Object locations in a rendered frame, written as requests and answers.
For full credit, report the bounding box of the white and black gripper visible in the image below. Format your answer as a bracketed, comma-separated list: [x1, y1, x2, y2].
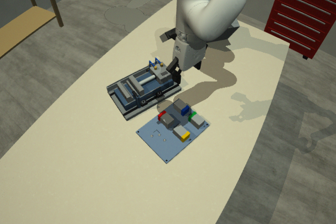
[166, 35, 208, 84]

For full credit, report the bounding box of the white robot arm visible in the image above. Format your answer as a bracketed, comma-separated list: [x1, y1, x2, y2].
[159, 0, 247, 42]

